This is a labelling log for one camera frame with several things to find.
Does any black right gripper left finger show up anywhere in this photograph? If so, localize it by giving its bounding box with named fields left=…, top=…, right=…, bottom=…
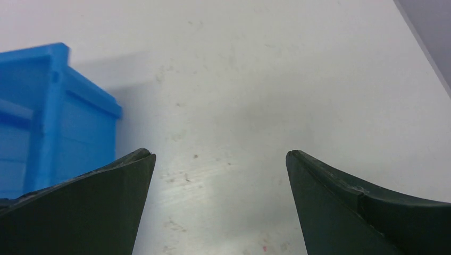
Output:
left=1, top=148, right=156, bottom=254

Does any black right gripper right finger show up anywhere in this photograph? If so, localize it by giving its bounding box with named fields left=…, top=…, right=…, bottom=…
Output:
left=286, top=150, right=450, bottom=254

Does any blue plastic bin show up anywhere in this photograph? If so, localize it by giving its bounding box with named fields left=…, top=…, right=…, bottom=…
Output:
left=1, top=42, right=122, bottom=199

